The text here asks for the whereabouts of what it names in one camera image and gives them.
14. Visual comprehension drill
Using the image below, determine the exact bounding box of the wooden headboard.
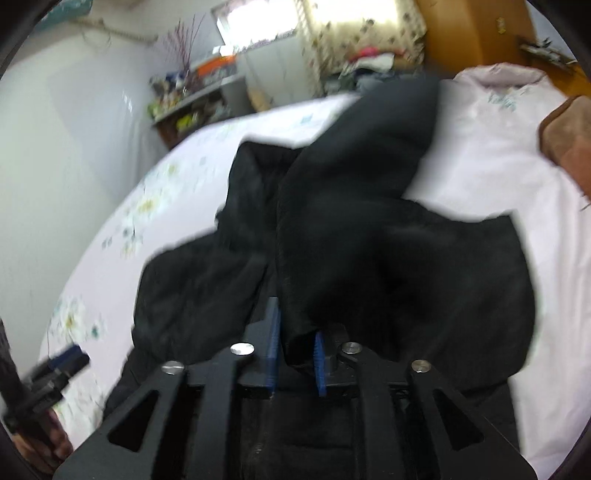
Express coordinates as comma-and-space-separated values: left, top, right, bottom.
538, 58, 591, 109

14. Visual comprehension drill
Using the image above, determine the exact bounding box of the pink floral bed sheet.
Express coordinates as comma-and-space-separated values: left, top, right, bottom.
39, 65, 591, 480

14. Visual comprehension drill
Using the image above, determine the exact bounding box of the barred window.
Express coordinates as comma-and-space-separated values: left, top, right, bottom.
216, 0, 306, 52

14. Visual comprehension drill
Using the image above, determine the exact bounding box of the black wall rack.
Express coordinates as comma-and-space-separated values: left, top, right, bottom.
519, 39, 579, 66

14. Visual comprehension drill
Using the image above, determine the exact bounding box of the white cabinet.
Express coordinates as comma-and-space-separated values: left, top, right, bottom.
222, 44, 324, 112

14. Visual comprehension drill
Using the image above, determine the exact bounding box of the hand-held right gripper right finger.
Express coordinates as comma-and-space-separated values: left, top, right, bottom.
313, 323, 539, 480

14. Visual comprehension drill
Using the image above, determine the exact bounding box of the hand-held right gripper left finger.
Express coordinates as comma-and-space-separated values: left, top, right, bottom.
53, 298, 282, 480

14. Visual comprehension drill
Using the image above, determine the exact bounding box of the wooden wardrobe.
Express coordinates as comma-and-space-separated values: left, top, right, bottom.
414, 0, 536, 80

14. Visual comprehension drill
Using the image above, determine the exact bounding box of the black padded jacket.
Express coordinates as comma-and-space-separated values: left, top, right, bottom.
104, 76, 539, 480

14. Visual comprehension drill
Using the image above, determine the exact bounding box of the heart print curtain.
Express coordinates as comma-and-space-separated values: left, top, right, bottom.
299, 0, 426, 97

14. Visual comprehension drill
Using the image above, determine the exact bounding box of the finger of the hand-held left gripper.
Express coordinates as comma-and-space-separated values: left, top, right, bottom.
48, 344, 90, 377

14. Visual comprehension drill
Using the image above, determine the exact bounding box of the orange box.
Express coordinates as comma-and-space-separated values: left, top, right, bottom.
194, 54, 239, 77

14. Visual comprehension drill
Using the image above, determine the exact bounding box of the pile of clothes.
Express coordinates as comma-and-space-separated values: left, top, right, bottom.
327, 45, 423, 95

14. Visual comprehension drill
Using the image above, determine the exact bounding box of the wooden cluttered shelf unit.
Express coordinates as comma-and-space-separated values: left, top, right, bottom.
148, 74, 250, 148

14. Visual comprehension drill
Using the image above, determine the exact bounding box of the brown bear print blanket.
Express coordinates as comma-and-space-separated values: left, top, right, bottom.
537, 95, 591, 204

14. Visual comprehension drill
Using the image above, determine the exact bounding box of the person's left hand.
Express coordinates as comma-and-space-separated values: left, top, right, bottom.
11, 408, 75, 476

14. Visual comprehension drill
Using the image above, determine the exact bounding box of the vase with purple branches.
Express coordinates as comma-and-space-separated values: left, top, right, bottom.
161, 14, 208, 93

